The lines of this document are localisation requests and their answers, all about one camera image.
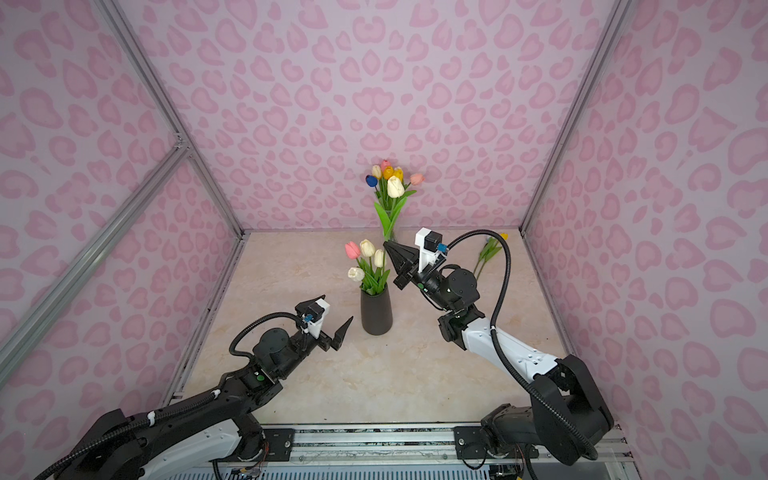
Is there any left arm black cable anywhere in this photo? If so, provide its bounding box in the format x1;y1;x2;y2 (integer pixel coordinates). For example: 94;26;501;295
32;310;304;480

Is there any aluminium frame diagonal bar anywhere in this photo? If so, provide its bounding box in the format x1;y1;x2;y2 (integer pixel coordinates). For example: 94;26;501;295
1;141;188;385

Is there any deep pink tulip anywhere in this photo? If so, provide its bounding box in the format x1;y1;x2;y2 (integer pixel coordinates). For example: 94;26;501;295
344;242;361;268

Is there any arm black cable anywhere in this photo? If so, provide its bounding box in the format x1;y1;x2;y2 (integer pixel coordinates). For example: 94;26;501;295
32;310;304;480
440;229;601;462

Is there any corner aluminium post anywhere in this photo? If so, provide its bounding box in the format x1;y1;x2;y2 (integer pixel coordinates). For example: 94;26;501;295
519;0;637;239
94;0;246;239

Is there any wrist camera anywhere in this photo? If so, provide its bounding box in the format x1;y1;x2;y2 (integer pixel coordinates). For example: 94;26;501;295
296;300;330;335
415;227;448;273

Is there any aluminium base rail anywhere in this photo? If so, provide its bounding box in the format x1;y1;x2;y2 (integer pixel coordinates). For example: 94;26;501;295
110;419;640;480

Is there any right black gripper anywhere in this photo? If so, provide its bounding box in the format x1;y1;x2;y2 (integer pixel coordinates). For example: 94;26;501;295
385;243;457;314

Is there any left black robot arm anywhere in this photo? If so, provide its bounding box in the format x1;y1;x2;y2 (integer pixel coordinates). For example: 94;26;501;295
40;296;351;479

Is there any light pink tulip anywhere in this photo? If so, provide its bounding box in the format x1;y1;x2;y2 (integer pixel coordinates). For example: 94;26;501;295
403;174;425;198

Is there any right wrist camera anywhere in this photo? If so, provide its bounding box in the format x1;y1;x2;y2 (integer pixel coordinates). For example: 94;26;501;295
415;227;448;273

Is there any left corner aluminium post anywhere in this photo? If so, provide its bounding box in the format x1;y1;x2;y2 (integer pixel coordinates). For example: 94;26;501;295
94;0;246;239

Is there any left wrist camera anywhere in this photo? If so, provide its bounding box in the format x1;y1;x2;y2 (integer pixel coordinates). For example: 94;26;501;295
296;300;330;335

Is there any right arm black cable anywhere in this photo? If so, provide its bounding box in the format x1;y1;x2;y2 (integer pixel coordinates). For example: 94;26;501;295
440;229;601;462

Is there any black cone vase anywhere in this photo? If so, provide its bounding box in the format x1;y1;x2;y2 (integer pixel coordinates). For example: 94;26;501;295
360;286;393;336

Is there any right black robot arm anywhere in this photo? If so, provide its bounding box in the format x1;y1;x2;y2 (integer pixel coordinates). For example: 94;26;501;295
384;229;614;465

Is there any clear glass vase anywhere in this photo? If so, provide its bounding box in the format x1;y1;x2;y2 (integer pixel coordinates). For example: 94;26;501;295
376;204;402;241

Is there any right corner aluminium post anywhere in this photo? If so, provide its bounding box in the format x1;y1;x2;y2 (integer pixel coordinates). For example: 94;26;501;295
519;0;637;239

